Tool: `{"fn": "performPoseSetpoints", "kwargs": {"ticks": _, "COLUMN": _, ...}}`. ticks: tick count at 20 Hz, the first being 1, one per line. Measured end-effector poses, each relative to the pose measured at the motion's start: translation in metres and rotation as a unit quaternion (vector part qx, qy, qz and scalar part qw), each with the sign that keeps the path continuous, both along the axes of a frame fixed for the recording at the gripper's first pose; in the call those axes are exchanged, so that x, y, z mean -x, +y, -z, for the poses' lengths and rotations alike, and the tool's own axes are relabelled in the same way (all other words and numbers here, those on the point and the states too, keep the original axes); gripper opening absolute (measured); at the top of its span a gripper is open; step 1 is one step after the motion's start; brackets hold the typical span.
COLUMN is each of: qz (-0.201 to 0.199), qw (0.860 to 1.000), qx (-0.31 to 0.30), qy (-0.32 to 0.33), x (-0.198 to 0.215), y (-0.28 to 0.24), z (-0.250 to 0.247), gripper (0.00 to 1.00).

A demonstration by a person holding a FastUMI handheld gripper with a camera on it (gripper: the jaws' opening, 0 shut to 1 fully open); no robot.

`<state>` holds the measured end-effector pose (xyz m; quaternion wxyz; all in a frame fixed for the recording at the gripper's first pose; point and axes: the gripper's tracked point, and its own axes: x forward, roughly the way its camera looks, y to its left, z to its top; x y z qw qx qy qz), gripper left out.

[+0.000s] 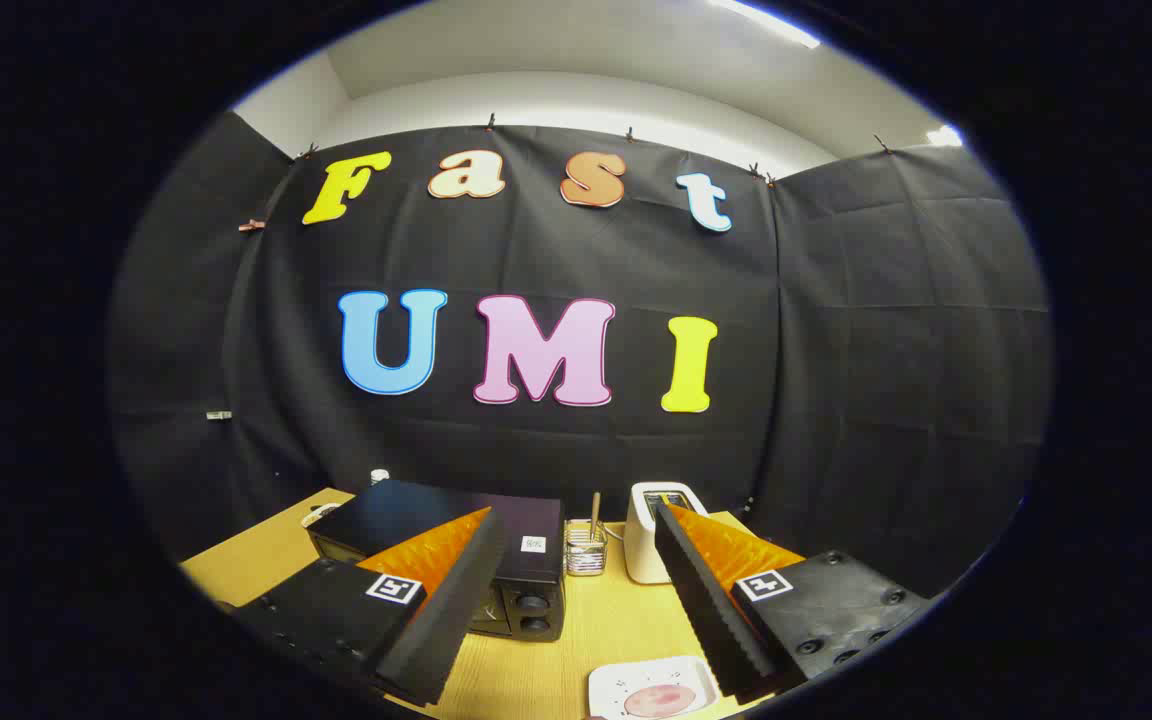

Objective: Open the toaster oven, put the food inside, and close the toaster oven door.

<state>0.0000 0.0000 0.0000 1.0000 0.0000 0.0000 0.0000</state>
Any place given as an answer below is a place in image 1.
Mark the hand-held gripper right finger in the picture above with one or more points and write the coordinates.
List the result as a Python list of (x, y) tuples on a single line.
[(701, 600)]

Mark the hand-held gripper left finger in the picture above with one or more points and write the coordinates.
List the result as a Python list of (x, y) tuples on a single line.
[(456, 600)]

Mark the round pink meat slice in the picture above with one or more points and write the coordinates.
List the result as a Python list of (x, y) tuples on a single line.
[(661, 702)]

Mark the black toaster oven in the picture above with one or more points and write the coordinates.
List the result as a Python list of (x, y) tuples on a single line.
[(396, 505)]

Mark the white square plate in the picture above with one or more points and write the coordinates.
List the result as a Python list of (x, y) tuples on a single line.
[(611, 685)]

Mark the cream white toaster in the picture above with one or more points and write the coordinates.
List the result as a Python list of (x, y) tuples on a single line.
[(641, 540)]

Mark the wooden stick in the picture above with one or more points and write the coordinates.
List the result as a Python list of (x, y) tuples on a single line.
[(595, 510)]

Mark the black backdrop cloth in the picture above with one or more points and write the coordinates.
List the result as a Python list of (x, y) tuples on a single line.
[(836, 400)]

